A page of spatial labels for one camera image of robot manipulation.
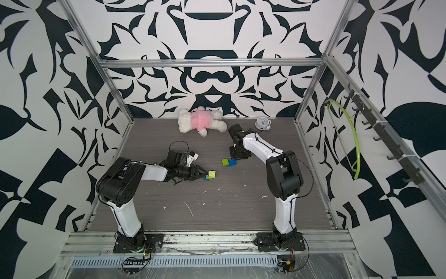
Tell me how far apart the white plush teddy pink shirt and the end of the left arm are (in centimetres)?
29

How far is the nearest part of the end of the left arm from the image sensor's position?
0.81 m

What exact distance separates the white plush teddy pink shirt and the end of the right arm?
0.94 feet

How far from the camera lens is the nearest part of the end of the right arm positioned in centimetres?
70

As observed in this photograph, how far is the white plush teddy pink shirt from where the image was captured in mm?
1098
